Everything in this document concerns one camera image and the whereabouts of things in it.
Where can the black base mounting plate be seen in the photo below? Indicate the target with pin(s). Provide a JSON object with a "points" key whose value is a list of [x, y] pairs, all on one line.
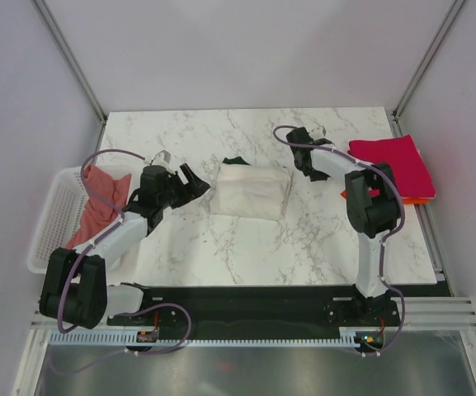
{"points": [[330, 307]]}

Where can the left aluminium frame post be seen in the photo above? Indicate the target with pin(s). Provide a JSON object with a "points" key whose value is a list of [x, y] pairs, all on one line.
{"points": [[67, 54]]}

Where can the aluminium frame post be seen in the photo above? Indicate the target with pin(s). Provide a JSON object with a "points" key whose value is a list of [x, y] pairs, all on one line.
{"points": [[67, 54], [443, 31]]}

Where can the folded orange t-shirt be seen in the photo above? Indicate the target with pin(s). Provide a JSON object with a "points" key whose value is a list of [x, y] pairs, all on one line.
{"points": [[406, 201]]}

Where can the white slotted cable duct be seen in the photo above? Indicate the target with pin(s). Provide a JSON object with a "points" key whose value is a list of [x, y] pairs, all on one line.
{"points": [[211, 337]]}

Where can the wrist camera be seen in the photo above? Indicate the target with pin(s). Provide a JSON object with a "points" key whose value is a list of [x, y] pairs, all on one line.
{"points": [[317, 133], [161, 159]]}

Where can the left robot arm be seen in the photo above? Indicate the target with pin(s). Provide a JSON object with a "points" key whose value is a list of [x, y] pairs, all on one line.
{"points": [[75, 292]]}

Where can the salmon pink t-shirt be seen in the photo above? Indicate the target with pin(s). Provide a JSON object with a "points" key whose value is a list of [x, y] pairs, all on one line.
{"points": [[97, 215]]}

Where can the folded magenta t-shirt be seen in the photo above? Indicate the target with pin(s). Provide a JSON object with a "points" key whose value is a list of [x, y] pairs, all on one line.
{"points": [[411, 175]]}

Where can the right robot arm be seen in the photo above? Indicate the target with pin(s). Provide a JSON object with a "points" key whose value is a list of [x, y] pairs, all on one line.
{"points": [[373, 204]]}

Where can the right aluminium frame post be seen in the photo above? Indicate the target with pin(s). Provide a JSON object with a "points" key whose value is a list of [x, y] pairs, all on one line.
{"points": [[443, 31]]}

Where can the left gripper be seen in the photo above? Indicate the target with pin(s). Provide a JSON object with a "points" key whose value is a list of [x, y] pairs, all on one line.
{"points": [[195, 186]]}

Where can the white green-sleeved Charlie Brown t-shirt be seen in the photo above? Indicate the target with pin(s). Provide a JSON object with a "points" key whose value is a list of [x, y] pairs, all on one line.
{"points": [[250, 191]]}

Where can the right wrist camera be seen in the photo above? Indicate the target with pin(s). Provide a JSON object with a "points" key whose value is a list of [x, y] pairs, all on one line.
{"points": [[317, 133]]}

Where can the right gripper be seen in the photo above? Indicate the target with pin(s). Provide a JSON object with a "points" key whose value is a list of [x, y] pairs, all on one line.
{"points": [[315, 176]]}

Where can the white plastic basket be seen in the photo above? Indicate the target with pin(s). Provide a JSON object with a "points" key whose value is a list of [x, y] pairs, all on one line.
{"points": [[60, 219]]}

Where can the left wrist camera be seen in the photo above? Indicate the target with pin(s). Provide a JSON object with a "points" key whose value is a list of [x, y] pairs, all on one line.
{"points": [[161, 159]]}

